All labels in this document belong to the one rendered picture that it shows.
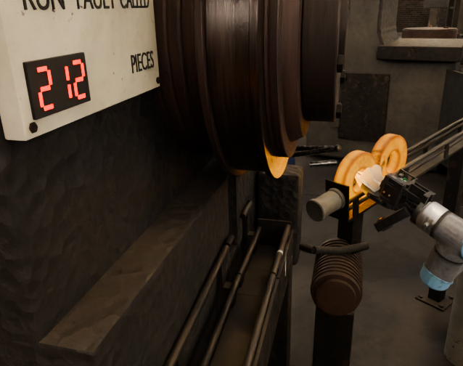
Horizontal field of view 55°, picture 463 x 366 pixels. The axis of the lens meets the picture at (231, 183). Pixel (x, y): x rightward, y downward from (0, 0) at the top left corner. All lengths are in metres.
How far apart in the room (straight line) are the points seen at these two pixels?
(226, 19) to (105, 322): 0.35
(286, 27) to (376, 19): 2.84
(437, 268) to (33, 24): 1.02
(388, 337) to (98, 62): 1.58
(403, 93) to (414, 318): 1.87
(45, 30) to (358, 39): 3.13
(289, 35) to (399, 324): 1.50
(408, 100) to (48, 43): 3.15
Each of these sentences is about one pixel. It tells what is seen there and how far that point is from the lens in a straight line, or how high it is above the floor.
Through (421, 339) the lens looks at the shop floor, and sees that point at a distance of 1.88.
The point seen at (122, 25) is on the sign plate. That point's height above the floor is 1.14.
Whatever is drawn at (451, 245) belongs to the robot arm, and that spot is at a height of 0.64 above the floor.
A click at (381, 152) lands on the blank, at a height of 0.77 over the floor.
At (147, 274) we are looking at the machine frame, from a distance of 0.53.
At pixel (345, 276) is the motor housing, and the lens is 1.17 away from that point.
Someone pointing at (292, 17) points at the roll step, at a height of 1.14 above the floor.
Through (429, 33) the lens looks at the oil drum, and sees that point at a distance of 5.53.
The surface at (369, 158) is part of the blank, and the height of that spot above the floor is 0.76.
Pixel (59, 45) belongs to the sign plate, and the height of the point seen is 1.13.
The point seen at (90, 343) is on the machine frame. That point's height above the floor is 0.87.
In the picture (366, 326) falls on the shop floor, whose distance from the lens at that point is 1.88.
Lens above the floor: 1.15
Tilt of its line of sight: 21 degrees down
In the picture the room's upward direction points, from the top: 2 degrees counter-clockwise
